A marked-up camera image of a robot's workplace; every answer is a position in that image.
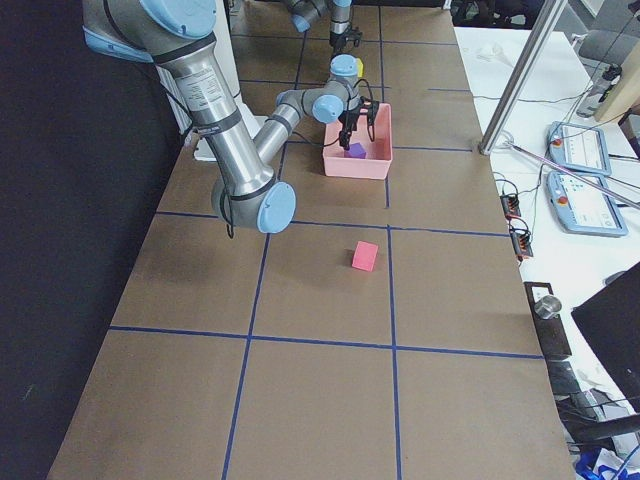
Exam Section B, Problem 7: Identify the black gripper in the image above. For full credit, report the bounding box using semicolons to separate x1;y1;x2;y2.
329;29;356;53
338;102;362;150

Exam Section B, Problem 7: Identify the purple foam block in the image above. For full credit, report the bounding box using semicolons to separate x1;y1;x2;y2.
344;143;367;159

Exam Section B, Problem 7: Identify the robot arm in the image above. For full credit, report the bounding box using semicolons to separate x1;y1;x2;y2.
82;1;364;234
282;0;362;56

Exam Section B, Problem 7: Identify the pink plastic bin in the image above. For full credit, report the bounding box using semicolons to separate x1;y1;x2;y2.
322;103;393;180

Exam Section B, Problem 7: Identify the red foam block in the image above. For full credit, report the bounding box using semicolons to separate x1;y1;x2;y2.
351;241;379;272

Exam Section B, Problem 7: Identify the upper teach pendant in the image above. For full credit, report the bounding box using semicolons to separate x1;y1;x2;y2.
547;122;612;176

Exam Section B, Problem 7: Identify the teach pendant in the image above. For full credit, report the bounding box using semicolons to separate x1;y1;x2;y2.
546;171;628;238
547;122;612;176

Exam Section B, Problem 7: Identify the lower teach pendant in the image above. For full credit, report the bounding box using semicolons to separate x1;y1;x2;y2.
546;171;628;238

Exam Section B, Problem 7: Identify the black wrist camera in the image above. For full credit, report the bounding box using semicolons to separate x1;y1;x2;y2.
348;27;362;48
359;97;380;126

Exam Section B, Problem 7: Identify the white camera pole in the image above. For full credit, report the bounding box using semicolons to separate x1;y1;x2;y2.
213;0;243;105

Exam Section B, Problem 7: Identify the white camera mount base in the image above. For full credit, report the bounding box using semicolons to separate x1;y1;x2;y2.
193;102;267;162

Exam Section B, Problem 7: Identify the aluminium frame post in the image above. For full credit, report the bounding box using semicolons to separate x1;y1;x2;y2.
478;0;568;156

